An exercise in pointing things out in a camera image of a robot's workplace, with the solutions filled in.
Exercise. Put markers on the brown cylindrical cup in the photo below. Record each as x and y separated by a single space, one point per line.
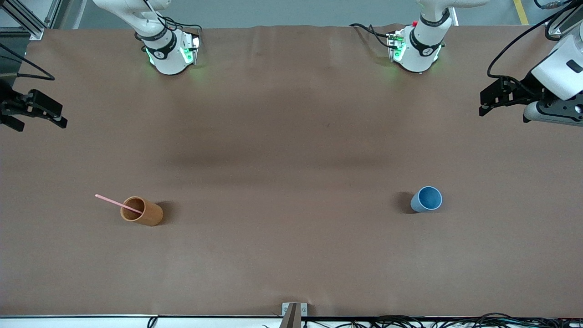
152 217

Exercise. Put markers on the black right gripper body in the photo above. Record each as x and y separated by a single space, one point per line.
8 105

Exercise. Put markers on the brown table cover sheet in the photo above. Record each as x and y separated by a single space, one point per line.
291 255

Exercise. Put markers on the white table edge rail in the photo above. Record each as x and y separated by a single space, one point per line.
68 322

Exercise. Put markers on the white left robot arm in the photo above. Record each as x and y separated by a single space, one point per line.
421 50

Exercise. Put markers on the blue cup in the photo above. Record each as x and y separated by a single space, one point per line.
416 203

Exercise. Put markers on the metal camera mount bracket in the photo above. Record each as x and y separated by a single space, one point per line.
291 314

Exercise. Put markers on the pink chopstick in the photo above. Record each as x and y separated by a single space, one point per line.
114 202

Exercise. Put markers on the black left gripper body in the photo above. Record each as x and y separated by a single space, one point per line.
528 89

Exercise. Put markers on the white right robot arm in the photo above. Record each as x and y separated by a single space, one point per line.
168 59

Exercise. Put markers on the aluminium frame profile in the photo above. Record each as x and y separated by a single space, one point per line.
27 23

